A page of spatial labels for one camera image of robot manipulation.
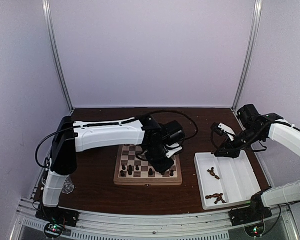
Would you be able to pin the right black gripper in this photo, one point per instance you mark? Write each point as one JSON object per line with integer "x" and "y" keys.
{"x": 231, "y": 152}

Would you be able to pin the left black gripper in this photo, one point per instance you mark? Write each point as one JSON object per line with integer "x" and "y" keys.
{"x": 161, "y": 169}

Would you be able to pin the dark king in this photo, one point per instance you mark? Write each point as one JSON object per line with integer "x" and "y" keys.
{"x": 150, "y": 172}

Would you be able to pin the wooden chess board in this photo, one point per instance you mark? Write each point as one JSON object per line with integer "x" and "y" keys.
{"x": 127, "y": 156}

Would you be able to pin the brown chess pieces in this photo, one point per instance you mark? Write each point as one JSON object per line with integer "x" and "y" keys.
{"x": 212, "y": 173}

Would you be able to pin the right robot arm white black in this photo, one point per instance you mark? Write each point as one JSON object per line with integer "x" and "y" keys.
{"x": 258, "y": 127}

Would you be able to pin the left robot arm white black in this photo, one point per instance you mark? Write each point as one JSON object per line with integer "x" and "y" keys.
{"x": 160, "y": 142}

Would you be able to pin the brown chess piece pile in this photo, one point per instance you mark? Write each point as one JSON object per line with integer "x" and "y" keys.
{"x": 217, "y": 196}

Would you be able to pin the white plastic compartment tray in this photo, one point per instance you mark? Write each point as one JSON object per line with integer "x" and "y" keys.
{"x": 238, "y": 182}

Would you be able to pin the clear drinking glass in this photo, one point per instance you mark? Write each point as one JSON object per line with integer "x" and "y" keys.
{"x": 68, "y": 186}

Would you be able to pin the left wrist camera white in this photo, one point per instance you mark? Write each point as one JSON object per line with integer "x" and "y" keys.
{"x": 172, "y": 152}

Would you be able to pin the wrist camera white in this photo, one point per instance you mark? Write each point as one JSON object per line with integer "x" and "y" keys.
{"x": 223, "y": 130}
{"x": 172, "y": 152}

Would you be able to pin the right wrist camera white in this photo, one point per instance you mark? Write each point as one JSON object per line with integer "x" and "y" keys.
{"x": 223, "y": 130}

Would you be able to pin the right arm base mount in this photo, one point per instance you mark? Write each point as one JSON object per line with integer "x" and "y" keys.
{"x": 246, "y": 215}

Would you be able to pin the front aluminium rail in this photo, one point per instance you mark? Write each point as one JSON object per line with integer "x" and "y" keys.
{"x": 215, "y": 225}

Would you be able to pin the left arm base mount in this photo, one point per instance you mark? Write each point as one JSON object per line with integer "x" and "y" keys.
{"x": 57, "y": 215}

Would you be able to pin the right aluminium frame post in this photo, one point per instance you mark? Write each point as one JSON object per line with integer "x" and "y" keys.
{"x": 253, "y": 36}

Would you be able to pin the aluminium frame post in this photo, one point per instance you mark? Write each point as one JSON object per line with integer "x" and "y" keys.
{"x": 56, "y": 57}
{"x": 253, "y": 36}

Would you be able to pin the left aluminium frame post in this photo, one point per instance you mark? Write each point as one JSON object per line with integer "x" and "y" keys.
{"x": 56, "y": 57}

